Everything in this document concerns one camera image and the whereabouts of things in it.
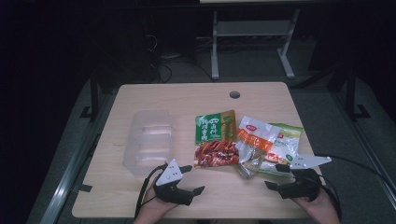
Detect black floor cables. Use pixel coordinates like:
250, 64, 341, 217
150, 33, 217, 84

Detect person's left hand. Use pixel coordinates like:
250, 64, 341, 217
134, 186, 178, 224

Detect long black cable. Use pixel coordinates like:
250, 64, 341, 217
314, 153, 396, 189

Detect white metal table frame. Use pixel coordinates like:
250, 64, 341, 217
210, 7, 302, 81

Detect green seasoning packet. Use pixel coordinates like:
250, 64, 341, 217
193, 109, 241, 169

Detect orange and white food packet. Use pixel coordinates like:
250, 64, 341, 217
233, 115, 281, 180

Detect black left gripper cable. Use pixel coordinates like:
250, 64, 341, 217
134, 163, 169, 218

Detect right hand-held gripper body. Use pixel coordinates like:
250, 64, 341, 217
277, 154, 333, 201

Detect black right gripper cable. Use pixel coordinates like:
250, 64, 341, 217
312, 175, 344, 222

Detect clear plastic container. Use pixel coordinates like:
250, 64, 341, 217
121, 108, 174, 176

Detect green and white food packet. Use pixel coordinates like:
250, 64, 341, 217
257, 122, 304, 179

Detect black metal stand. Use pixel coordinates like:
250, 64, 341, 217
78, 70, 101, 121
343, 64, 372, 121

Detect person's right hand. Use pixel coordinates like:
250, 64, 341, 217
293, 189, 342, 224

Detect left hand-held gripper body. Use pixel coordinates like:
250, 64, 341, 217
152, 158, 194, 206

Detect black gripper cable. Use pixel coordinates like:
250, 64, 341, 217
312, 175, 344, 222
134, 163, 169, 218

